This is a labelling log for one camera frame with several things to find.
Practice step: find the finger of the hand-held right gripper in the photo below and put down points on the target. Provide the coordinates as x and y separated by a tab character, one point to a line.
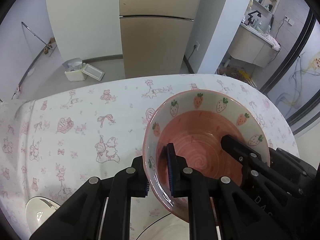
237	147
290	162

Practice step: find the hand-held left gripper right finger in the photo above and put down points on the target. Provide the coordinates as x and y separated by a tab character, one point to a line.
171	170

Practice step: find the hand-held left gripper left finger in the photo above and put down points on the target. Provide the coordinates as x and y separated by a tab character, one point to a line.
140	180

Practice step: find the pink strawberry bowl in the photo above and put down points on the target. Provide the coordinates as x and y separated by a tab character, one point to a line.
200	130

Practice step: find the pink printed tablecloth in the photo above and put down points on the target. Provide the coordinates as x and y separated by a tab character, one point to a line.
75	130

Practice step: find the black framed sliding door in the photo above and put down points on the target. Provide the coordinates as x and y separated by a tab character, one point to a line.
300	67

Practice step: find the beige vanity cabinet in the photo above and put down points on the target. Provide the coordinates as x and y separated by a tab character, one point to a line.
250	47

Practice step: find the pink cloth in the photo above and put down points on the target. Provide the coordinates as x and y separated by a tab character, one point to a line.
272	42

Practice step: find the white foam box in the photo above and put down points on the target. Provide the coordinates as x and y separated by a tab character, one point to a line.
75	76

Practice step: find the gold refrigerator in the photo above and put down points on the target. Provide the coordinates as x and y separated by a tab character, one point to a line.
155	42

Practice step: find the black faucet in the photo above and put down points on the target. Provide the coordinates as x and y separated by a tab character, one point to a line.
253	17

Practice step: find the grey plastic bag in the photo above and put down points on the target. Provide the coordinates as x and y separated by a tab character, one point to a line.
72	63

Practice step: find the thin rod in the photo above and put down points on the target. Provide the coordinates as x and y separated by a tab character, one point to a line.
27	76

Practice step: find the small cardboard box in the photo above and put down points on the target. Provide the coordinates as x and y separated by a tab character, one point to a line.
52	41

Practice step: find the low wall outlet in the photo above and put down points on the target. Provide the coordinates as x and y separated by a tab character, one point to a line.
196	47

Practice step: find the wall socket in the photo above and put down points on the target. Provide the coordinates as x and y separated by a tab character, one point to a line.
288	20

